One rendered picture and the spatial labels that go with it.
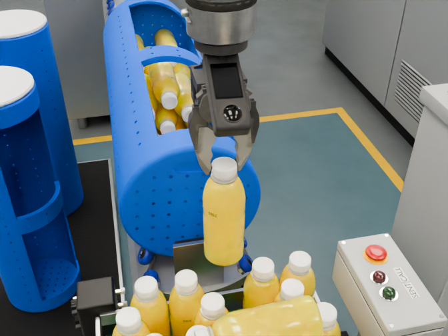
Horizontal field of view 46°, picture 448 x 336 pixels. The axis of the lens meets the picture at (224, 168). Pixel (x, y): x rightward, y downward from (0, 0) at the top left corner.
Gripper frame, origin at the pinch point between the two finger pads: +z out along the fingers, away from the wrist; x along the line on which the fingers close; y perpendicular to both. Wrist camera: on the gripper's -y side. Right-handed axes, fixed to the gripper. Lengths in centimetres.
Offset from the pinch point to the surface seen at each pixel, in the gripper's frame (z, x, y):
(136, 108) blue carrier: 9.4, 11.2, 37.3
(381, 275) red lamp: 19.1, -24.7, -9.5
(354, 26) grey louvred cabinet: 88, -147, 259
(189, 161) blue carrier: 9.8, 3.1, 16.4
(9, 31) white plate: 27, 52, 134
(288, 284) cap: 21.8, -9.9, -5.7
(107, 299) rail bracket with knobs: 30.1, 20.9, 4.6
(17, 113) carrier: 31, 45, 80
